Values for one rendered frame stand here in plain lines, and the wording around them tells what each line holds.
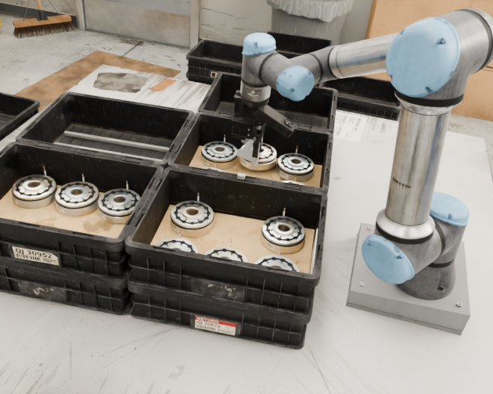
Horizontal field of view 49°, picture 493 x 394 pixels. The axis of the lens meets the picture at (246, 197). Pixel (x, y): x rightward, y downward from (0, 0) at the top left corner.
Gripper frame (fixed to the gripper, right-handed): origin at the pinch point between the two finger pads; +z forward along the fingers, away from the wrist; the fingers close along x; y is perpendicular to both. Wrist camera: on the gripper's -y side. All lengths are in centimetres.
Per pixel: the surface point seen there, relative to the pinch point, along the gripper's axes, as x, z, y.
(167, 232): 31.6, 1.2, 16.2
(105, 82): -63, 22, 71
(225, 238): 30.1, 1.4, 2.4
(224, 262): 47.4, -10.2, -0.7
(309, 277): 47, -10, -17
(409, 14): -254, 52, -66
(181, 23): -281, 93, 102
